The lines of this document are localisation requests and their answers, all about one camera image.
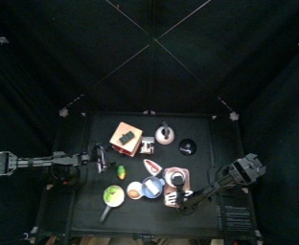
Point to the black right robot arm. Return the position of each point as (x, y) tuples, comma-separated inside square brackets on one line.
[(241, 169)]

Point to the black plate with white text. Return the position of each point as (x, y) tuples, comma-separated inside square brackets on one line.
[(236, 217)]

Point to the wooden cutting board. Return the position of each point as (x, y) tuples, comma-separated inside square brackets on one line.
[(121, 130)]

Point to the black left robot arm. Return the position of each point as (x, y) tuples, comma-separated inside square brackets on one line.
[(35, 161)]

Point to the green yellow toy corn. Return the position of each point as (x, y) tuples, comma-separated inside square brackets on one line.
[(121, 172)]

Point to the grey frame middle bracket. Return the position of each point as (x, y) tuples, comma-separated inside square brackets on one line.
[(148, 112)]

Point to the grey frame corner bracket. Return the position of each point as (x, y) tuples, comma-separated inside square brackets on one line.
[(62, 112), (233, 115)]

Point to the pink cutting board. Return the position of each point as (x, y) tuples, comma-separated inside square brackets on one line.
[(186, 183)]

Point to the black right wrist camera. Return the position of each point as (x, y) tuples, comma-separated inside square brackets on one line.
[(177, 181)]

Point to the small white toy appliance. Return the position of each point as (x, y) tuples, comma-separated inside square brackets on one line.
[(146, 142)]

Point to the white red wedge slice toy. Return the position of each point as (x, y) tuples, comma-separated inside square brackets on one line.
[(152, 167)]

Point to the small grey table bracket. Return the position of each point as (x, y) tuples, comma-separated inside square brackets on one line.
[(82, 114), (213, 117)]

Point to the grey table leg bracket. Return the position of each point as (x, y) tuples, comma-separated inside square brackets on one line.
[(257, 237), (33, 229)]

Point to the brown toy egg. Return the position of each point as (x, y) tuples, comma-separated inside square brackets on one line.
[(133, 193)]

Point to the black toy cleaver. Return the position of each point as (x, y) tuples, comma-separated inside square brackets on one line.
[(125, 138)]

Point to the white rectangular toy block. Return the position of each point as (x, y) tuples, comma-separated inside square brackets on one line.
[(152, 188)]

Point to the blue toy bowl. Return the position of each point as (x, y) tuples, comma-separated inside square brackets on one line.
[(145, 192)]

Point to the cream toy frying pan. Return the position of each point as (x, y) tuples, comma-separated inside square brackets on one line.
[(120, 198)]

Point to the small white plate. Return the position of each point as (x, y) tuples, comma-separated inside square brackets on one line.
[(130, 186)]

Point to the green toy vegetable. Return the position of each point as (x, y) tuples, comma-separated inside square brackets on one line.
[(110, 193)]

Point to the white red toy bowl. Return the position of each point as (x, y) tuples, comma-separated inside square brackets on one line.
[(166, 175)]

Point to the black round disc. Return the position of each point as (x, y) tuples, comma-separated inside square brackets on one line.
[(189, 143)]

